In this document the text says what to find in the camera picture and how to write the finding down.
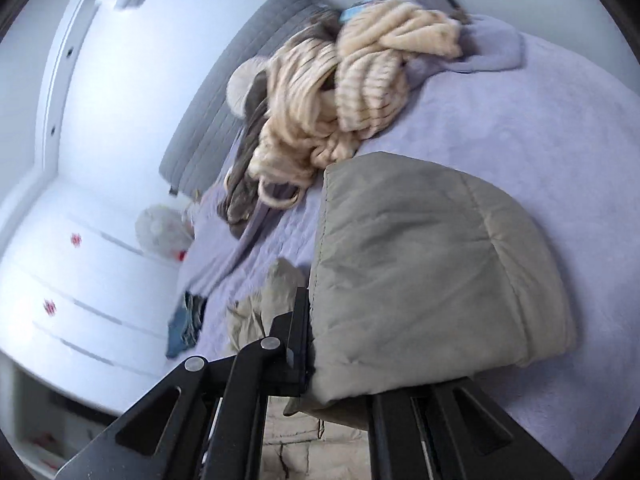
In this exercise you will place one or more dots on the white round pillow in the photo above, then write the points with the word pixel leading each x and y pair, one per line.
pixel 241 85

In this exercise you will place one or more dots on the beige puffer jacket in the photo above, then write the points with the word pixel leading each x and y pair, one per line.
pixel 410 260

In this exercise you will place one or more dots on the light blue cloth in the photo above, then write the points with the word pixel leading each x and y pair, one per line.
pixel 355 12

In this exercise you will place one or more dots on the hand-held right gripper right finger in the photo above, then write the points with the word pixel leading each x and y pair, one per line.
pixel 400 435

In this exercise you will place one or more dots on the white open shelf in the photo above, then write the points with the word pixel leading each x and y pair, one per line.
pixel 45 425

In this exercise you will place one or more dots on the grey padded headboard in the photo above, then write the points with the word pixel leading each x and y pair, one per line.
pixel 220 120

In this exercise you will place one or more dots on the blue jeans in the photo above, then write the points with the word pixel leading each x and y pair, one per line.
pixel 186 325

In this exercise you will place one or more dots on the cream striped fuzzy garment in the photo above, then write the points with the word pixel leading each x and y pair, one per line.
pixel 300 110

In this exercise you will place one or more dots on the white drawer cabinet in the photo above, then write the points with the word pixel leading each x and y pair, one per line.
pixel 75 270

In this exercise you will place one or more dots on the lavender fleece blanket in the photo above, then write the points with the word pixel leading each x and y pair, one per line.
pixel 500 120

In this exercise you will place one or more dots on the brown garment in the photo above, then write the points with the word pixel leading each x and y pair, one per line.
pixel 245 195

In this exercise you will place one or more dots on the white plastic bag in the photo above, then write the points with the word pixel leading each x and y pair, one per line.
pixel 160 232

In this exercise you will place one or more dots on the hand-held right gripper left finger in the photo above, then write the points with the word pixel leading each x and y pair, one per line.
pixel 299 355

